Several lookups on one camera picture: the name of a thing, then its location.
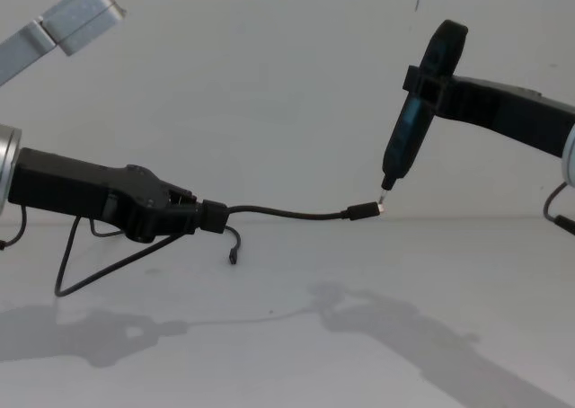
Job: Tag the black handheld electric device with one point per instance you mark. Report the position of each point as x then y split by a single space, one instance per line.
442 44

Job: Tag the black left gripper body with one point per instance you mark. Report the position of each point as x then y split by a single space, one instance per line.
90 188

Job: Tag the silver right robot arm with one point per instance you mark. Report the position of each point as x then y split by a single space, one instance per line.
569 156

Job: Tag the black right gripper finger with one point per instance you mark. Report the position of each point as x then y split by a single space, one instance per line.
460 86
458 107

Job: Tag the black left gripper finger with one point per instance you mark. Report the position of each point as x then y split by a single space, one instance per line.
186 200
182 223

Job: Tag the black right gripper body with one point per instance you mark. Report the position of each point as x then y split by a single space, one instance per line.
525 118

